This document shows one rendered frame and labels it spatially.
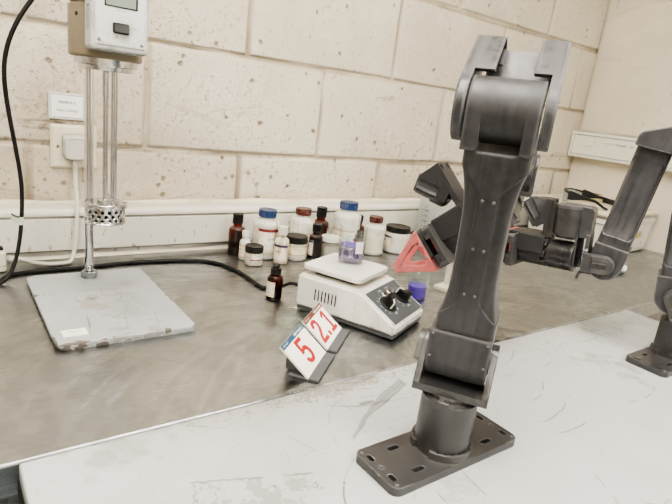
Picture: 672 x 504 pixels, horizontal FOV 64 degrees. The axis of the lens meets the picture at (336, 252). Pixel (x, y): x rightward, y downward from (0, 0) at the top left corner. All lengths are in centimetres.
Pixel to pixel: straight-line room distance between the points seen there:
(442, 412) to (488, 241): 19
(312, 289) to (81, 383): 41
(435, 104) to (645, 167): 81
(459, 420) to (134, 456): 34
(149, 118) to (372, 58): 62
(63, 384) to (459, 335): 48
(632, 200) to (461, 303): 57
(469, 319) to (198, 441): 32
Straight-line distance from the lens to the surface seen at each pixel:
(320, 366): 80
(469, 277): 57
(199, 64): 130
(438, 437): 63
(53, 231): 121
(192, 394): 72
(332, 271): 94
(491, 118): 52
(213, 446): 63
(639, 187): 108
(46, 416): 70
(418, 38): 166
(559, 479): 70
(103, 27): 85
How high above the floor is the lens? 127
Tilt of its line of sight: 15 degrees down
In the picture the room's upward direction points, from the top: 7 degrees clockwise
